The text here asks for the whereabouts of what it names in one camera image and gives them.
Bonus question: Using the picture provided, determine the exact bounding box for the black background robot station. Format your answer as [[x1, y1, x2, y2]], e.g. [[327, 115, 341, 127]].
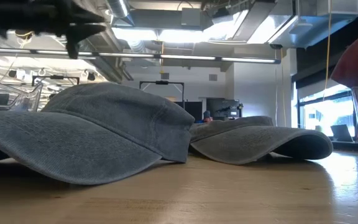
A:
[[206, 98, 244, 121]]

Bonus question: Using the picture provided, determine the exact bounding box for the yellow hanging cable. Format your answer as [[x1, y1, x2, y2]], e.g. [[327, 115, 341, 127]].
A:
[[323, 0, 333, 102]]

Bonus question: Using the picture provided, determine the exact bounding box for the round silver air duct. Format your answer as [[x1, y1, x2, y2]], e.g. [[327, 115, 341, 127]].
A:
[[106, 0, 135, 27]]

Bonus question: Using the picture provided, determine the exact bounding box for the black cabinet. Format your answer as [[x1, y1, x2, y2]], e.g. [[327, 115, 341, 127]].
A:
[[175, 101, 203, 123]]

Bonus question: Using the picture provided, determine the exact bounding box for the grey washed cotton cap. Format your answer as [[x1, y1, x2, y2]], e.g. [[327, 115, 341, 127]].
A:
[[190, 116, 334, 166], [0, 82, 196, 186]]

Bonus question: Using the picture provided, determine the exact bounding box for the black background rig frame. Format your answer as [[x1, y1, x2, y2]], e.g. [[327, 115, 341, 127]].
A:
[[139, 80, 185, 110], [32, 75, 80, 87]]

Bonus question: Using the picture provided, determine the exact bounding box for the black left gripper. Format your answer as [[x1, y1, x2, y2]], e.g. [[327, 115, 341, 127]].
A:
[[0, 0, 107, 60]]

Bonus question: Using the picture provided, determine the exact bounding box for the long ceiling light bar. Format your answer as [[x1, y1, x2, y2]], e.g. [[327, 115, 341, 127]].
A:
[[0, 47, 282, 65]]

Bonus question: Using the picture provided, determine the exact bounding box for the large silver ventilation duct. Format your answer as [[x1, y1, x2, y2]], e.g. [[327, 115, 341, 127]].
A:
[[203, 0, 358, 49]]

